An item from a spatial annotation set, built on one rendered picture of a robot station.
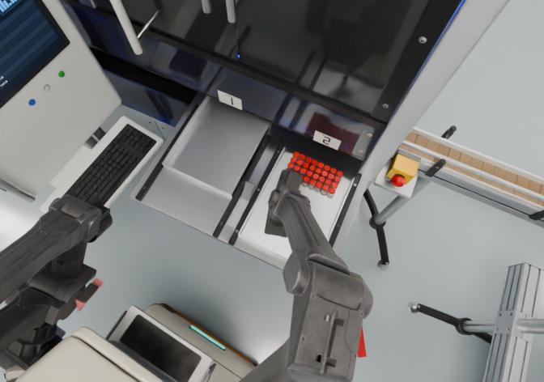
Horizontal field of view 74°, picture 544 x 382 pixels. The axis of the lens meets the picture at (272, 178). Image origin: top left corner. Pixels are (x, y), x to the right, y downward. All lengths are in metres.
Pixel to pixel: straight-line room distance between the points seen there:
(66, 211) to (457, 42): 0.77
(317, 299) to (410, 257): 1.77
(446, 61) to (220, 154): 0.78
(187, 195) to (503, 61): 2.51
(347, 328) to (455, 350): 1.79
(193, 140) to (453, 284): 1.61
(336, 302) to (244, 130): 0.93
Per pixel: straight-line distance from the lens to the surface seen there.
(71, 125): 1.43
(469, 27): 0.75
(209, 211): 1.21
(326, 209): 1.22
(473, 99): 2.83
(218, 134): 1.32
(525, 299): 1.80
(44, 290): 0.87
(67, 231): 0.73
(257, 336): 2.03
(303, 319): 0.46
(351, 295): 0.49
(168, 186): 1.27
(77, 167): 1.49
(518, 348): 1.76
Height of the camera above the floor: 2.03
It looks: 68 degrees down
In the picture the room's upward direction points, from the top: 3 degrees clockwise
